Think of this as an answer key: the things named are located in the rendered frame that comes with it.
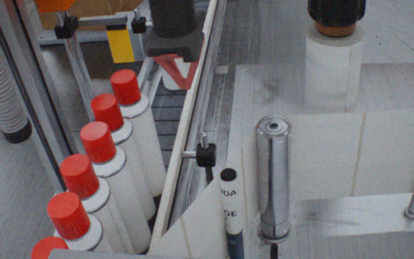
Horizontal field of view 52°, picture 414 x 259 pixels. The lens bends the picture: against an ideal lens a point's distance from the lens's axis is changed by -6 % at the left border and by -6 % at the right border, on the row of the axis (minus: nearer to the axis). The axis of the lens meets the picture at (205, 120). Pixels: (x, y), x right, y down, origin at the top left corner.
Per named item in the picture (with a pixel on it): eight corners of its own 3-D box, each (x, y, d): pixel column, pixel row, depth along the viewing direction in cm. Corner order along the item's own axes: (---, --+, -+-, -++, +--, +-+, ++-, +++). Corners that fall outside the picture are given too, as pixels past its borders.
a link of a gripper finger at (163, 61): (212, 69, 69) (206, 13, 63) (207, 98, 63) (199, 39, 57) (169, 70, 70) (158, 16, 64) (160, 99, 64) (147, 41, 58)
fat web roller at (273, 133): (291, 244, 58) (295, 138, 46) (257, 243, 59) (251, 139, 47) (290, 217, 62) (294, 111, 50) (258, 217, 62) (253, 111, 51)
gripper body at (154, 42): (206, 21, 64) (199, -28, 59) (196, 59, 56) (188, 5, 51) (162, 23, 65) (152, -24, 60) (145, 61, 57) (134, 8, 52)
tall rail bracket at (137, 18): (173, 76, 101) (161, 10, 91) (141, 77, 102) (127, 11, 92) (175, 68, 104) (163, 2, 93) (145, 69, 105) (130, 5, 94)
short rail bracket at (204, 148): (219, 194, 73) (211, 139, 65) (201, 194, 73) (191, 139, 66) (221, 180, 75) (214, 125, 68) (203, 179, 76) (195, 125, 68)
